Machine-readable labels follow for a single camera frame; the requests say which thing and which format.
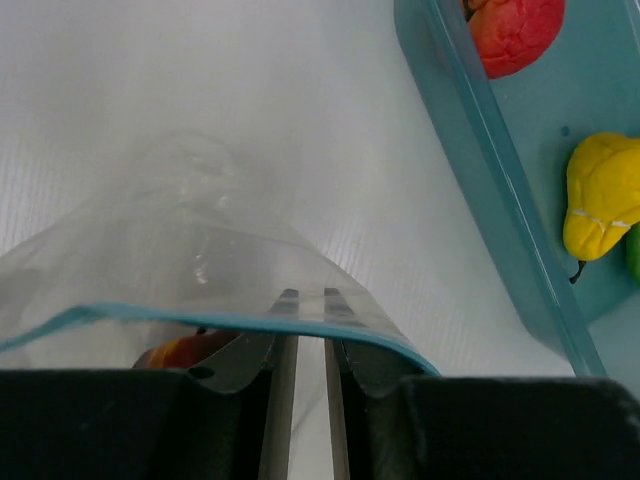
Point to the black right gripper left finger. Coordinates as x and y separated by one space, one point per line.
227 417

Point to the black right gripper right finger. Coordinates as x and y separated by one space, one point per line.
390 419

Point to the clear zip top bag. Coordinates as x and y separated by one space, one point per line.
179 240

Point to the green fake cucumber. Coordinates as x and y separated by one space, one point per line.
632 252

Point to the yellow fake pear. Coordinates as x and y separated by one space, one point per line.
602 185

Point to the red fake apple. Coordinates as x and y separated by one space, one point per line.
510 35

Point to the brown fake chocolate food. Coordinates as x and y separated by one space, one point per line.
185 352

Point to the teal plastic bin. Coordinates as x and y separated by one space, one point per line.
508 143

